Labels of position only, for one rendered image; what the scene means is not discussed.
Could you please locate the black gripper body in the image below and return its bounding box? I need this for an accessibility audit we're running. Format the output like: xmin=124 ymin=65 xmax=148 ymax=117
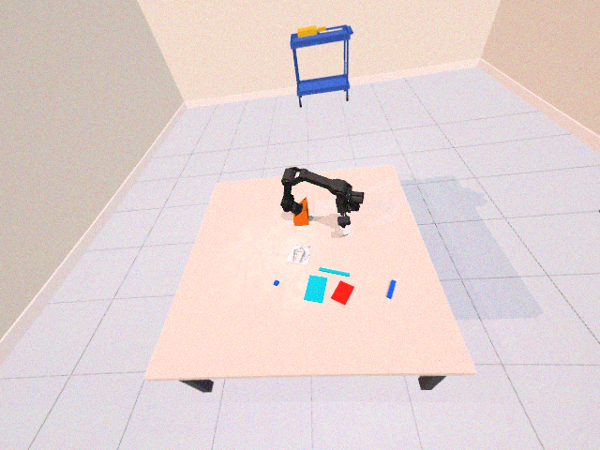
xmin=336 ymin=198 xmax=351 ymax=226

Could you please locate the cyan flat bar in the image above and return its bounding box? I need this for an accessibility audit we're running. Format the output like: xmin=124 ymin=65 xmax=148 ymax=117
xmin=319 ymin=267 xmax=350 ymax=277

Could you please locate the blue rectangular block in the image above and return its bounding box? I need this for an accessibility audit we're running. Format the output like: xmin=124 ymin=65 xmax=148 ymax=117
xmin=386 ymin=279 xmax=397 ymax=299

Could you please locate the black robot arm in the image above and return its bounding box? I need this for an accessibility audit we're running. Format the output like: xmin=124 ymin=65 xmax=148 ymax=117
xmin=280 ymin=167 xmax=364 ymax=216

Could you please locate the cyan flat rectangular plate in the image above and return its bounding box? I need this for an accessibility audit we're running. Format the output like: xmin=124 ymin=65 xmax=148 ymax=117
xmin=304 ymin=275 xmax=327 ymax=303

